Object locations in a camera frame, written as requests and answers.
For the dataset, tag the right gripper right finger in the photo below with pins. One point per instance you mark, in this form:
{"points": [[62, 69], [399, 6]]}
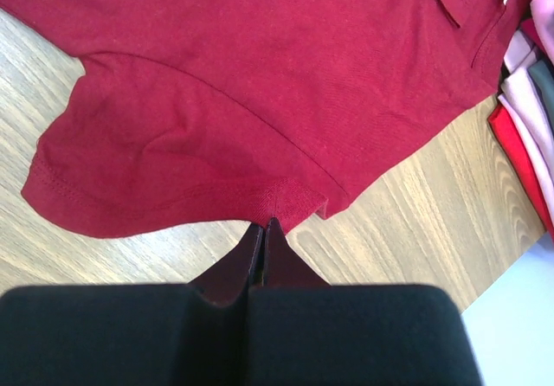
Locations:
{"points": [[303, 331]]}

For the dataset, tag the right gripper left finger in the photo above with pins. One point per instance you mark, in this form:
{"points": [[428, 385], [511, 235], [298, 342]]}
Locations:
{"points": [[142, 334]]}

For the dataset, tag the dark red t-shirt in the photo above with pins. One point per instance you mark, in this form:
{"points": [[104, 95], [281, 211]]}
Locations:
{"points": [[208, 110]]}

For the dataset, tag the folded bright red t-shirt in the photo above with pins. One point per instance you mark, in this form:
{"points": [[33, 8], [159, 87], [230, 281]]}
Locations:
{"points": [[506, 133]]}

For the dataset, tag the folded mauve t-shirt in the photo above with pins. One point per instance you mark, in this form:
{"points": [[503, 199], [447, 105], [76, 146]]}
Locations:
{"points": [[523, 97]]}

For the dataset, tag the folded magenta t-shirt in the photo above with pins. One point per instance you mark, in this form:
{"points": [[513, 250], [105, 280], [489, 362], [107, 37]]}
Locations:
{"points": [[529, 30]]}

